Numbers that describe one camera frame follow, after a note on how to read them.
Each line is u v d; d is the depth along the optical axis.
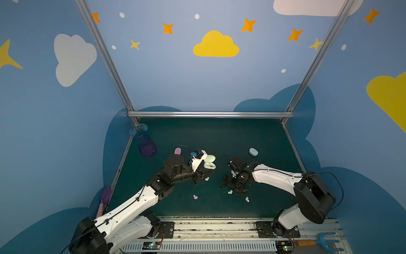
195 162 0.62
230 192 0.86
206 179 0.91
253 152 1.02
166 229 0.75
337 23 0.75
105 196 0.86
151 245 0.70
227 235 0.73
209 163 0.71
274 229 0.67
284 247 0.71
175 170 0.56
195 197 0.84
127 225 0.45
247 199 0.84
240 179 0.65
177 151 1.01
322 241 0.72
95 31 0.75
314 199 0.45
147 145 1.05
